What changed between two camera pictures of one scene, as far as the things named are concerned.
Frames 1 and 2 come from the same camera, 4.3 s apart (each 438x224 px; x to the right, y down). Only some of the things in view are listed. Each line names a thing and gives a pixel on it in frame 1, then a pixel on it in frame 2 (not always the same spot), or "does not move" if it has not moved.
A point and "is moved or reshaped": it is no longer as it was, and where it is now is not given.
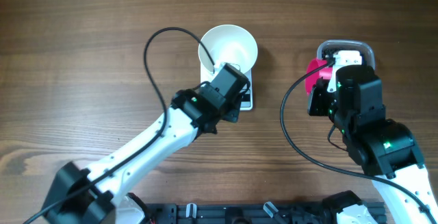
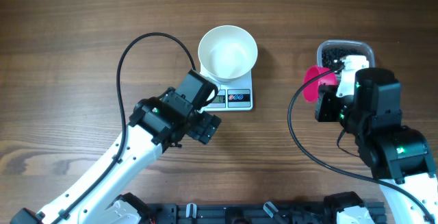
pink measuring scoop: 325,72 is moved or reshaped
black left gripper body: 229,110 -> 202,129
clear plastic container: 327,49 does not move
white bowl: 230,44 does not move
